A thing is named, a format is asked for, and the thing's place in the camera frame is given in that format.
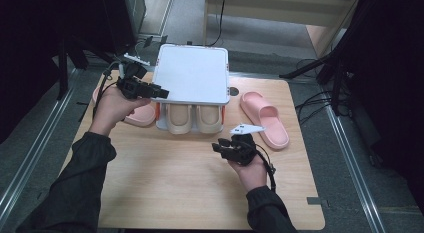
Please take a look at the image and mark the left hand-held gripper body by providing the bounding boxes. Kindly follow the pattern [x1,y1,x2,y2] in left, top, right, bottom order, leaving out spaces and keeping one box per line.
[114,52,157,101]

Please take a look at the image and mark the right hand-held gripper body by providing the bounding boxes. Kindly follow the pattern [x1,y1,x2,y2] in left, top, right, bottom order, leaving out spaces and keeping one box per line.
[222,123,267,167]

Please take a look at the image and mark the pink slipper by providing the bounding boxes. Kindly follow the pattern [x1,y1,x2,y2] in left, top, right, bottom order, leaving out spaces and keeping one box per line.
[92,86,157,128]
[239,90,291,151]

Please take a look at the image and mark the person's right hand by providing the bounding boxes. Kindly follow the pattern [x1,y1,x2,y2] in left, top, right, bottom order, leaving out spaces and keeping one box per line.
[227,154,268,194]

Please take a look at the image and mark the person's left hand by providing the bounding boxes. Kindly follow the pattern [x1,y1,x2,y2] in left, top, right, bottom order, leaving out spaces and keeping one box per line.
[88,86,153,137]

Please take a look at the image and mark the beige slipper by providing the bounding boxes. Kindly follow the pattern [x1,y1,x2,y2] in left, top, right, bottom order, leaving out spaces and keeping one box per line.
[195,104,224,134]
[165,103,195,135]

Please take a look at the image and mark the black metal stand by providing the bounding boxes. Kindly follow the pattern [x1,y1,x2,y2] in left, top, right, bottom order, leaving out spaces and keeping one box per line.
[54,34,88,101]

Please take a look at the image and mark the grey tape strip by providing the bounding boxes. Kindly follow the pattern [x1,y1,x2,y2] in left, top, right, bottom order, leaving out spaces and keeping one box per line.
[306,196,330,208]

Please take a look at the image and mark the light wooden cabinet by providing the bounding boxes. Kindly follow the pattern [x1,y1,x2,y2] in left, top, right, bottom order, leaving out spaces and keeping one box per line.
[202,0,363,58]

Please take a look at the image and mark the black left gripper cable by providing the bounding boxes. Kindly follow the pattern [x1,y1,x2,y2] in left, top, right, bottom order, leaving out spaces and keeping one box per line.
[92,61,122,118]

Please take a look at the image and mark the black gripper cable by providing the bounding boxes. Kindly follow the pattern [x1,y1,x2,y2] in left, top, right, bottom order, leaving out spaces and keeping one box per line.
[92,61,122,118]
[255,143,278,194]

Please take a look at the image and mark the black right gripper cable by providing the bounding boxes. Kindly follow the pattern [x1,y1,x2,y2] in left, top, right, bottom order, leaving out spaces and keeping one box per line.
[255,143,278,194]

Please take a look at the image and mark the black floor cables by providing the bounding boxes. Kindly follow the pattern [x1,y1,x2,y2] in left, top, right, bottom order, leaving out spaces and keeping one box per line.
[294,58,336,126]

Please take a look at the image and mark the black hanging cable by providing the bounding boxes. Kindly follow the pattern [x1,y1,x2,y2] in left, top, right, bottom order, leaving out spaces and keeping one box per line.
[205,0,228,48]

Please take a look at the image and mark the metal floor rail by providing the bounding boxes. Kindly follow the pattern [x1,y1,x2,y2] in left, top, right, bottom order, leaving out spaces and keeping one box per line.
[323,104,389,233]
[0,68,83,224]

